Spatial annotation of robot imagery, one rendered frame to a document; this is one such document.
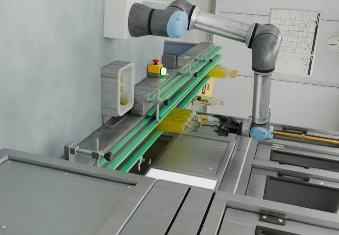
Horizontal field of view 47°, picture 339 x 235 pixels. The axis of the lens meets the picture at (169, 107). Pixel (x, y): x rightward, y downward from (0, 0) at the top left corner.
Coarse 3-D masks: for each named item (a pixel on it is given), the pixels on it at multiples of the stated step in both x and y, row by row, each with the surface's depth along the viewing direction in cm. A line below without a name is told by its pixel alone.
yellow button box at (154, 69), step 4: (152, 64) 233; (156, 64) 232; (160, 64) 234; (148, 68) 231; (152, 68) 230; (156, 68) 230; (148, 72) 232; (152, 72) 231; (156, 72) 230; (148, 76) 233; (152, 76) 232; (156, 76) 231; (160, 76) 234
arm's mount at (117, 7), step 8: (112, 0) 167; (120, 0) 166; (128, 0) 166; (136, 0) 174; (104, 8) 168; (112, 8) 167; (120, 8) 166; (128, 8) 168; (104, 16) 169; (112, 16) 168; (120, 16) 167; (104, 24) 170; (112, 24) 169; (120, 24) 168; (104, 32) 171; (112, 32) 170; (120, 32) 169; (128, 32) 172
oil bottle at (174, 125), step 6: (162, 120) 202; (168, 120) 203; (174, 120) 203; (180, 120) 203; (156, 126) 203; (162, 126) 202; (168, 126) 201; (174, 126) 200; (180, 126) 199; (186, 126) 199; (174, 132) 202; (180, 132) 200; (186, 132) 201
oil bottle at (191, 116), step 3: (171, 111) 214; (174, 111) 215; (177, 111) 215; (180, 111) 215; (177, 114) 211; (180, 114) 211; (183, 114) 211; (186, 114) 211; (189, 114) 211; (192, 114) 212; (192, 117) 210; (192, 120) 210
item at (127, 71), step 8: (128, 64) 181; (120, 72) 172; (128, 72) 187; (120, 80) 173; (128, 80) 189; (128, 88) 190; (120, 96) 192; (128, 96) 191; (120, 104) 190; (128, 104) 191; (120, 112) 178
